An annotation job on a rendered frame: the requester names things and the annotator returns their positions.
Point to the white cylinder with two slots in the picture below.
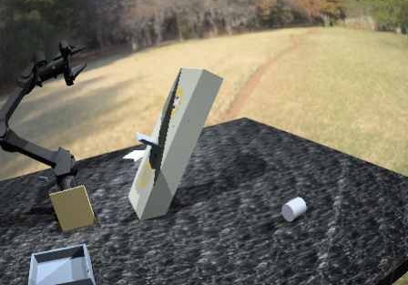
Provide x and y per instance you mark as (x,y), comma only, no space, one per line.
(175,102)

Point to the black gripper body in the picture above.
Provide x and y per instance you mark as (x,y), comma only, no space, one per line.
(58,66)

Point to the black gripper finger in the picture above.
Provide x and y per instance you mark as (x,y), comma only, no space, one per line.
(77,69)
(74,49)

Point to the light grey cylinder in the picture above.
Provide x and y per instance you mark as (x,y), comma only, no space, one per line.
(293,209)

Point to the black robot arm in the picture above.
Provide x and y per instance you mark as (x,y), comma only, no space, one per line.
(62,161)

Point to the light blue square tray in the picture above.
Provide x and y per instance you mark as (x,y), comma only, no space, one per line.
(66,266)

